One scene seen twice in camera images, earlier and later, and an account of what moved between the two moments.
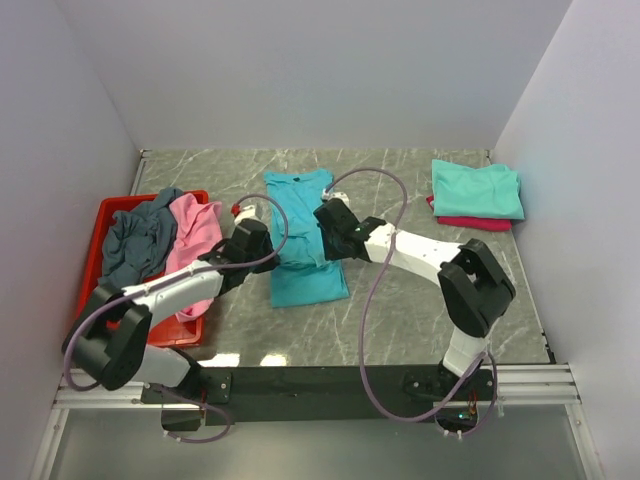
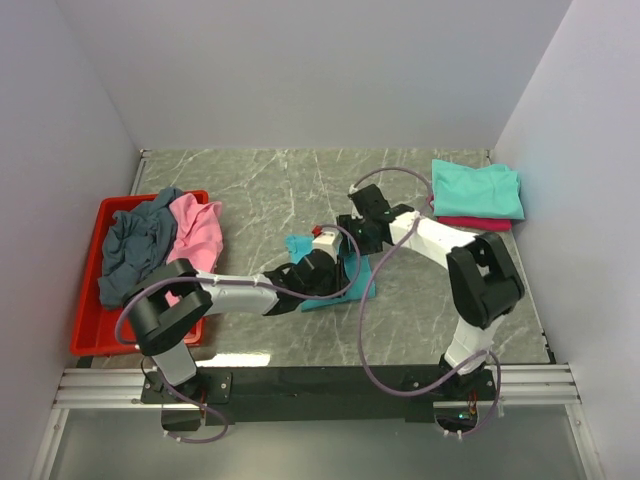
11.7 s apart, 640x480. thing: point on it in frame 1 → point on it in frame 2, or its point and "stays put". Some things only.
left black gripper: x=267 y=265 → x=340 y=276
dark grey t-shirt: x=137 y=244 stays put
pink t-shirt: x=196 y=228 stays put
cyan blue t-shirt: x=307 y=272 → x=363 y=289
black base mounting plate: x=321 y=395 stays put
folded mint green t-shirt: x=490 y=192 stays put
